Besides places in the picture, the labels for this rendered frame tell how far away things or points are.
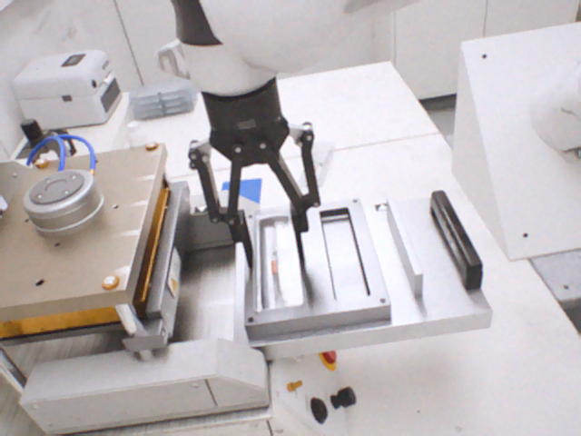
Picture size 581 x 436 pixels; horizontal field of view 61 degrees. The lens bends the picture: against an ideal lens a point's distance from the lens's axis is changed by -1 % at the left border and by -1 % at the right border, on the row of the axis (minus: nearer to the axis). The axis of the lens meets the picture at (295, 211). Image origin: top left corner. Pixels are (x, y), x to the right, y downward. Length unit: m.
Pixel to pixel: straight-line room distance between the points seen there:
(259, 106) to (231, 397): 0.30
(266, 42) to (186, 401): 0.39
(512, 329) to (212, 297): 0.48
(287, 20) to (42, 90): 1.32
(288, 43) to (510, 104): 0.75
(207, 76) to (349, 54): 2.76
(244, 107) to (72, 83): 1.12
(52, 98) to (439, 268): 1.24
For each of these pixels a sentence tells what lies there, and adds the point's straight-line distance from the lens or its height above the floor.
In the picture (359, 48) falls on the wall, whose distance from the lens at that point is 3.20.
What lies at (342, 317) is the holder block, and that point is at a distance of 0.57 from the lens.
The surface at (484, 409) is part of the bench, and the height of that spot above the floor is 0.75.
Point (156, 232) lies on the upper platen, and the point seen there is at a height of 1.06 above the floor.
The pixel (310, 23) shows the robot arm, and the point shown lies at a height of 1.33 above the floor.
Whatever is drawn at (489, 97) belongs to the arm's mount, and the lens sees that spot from 1.03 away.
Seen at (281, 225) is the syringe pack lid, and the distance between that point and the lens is 0.66.
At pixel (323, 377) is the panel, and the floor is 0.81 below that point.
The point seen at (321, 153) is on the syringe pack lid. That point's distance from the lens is 1.24.
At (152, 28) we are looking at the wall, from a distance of 3.12.
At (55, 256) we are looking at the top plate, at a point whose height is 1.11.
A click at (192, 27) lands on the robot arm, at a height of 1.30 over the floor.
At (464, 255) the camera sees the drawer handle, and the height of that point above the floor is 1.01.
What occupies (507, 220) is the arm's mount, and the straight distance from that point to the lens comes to 0.99.
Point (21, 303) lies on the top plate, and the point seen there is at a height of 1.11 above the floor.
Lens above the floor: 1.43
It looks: 38 degrees down
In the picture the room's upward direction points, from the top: 9 degrees counter-clockwise
